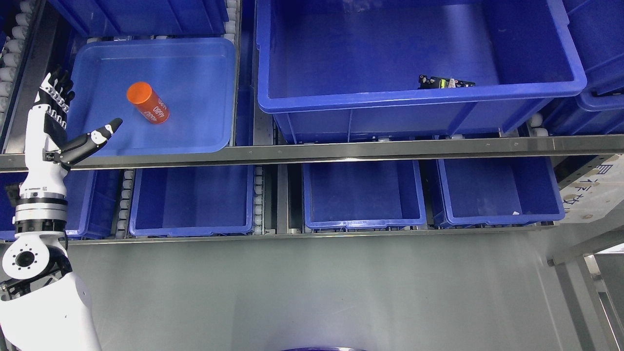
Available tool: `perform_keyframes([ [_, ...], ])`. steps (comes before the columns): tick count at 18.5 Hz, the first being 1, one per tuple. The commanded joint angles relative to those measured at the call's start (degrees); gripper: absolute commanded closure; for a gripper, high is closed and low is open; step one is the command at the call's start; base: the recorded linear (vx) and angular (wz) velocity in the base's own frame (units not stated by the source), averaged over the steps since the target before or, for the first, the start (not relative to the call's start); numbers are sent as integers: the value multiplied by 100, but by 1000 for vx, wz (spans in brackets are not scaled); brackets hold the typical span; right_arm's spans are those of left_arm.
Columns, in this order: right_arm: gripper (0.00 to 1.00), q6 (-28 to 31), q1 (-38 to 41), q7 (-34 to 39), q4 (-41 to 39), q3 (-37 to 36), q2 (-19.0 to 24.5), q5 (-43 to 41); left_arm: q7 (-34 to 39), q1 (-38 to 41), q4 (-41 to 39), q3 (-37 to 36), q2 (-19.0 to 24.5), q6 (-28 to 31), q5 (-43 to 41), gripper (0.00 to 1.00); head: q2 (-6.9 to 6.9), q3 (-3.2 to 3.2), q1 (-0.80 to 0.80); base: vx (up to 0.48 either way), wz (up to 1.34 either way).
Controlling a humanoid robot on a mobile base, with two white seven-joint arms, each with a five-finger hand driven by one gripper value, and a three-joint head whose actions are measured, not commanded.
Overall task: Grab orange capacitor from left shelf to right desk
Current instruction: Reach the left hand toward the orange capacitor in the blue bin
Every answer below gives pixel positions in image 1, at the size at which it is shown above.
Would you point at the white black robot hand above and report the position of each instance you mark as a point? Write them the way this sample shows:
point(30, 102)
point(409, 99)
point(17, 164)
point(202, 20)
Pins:
point(48, 153)

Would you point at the orange cylindrical capacitor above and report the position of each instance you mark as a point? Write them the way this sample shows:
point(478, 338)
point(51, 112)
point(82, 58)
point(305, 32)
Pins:
point(143, 97)

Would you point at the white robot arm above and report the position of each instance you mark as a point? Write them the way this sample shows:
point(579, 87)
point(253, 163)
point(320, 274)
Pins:
point(48, 306)

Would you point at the white labelled shelf side panel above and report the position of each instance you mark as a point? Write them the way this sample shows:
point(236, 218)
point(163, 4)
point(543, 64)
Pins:
point(595, 194)

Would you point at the blue bin lower far left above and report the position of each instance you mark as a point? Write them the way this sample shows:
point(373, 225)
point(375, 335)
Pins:
point(92, 202)

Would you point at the blue bin lower left-centre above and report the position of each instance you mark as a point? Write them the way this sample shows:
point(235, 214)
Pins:
point(193, 201)

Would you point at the shallow blue tray bin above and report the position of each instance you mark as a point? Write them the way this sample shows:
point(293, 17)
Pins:
point(195, 79)

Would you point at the blue bin top left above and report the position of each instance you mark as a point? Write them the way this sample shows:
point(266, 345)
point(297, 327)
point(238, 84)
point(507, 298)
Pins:
point(114, 18)

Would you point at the large blue storage bin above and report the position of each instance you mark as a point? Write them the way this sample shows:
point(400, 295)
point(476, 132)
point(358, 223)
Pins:
point(348, 70)

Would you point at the blue bin lower middle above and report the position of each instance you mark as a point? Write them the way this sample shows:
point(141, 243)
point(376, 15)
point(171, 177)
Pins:
point(363, 195)

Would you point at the small black circuit board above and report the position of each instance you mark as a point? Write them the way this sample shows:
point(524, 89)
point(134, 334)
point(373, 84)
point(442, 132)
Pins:
point(433, 82)

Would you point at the blue bin lower right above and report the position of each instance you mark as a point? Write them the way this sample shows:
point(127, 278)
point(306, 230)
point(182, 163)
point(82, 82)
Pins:
point(468, 192)

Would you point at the blue bins far right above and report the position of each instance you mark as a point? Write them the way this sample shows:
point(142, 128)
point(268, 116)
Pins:
point(597, 29)

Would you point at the metal shelf rail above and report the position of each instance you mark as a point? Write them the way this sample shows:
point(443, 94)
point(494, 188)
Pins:
point(372, 151)

